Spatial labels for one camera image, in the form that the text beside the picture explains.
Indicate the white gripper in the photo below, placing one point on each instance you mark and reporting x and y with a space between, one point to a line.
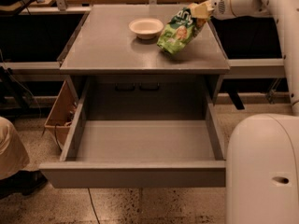
220 6

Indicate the green rice chip bag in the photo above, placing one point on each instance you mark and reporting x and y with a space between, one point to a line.
180 31

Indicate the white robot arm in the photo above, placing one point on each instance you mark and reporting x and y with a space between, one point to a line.
262 161

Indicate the grey open drawer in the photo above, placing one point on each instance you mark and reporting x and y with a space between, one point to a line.
131 133

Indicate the white bowl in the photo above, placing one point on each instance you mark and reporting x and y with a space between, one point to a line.
146 28

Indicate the cardboard box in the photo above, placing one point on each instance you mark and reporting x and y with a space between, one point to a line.
61 115

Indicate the beige trouser leg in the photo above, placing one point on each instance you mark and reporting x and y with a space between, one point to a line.
13 155

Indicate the black shoe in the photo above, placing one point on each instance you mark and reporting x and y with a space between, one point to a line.
24 182

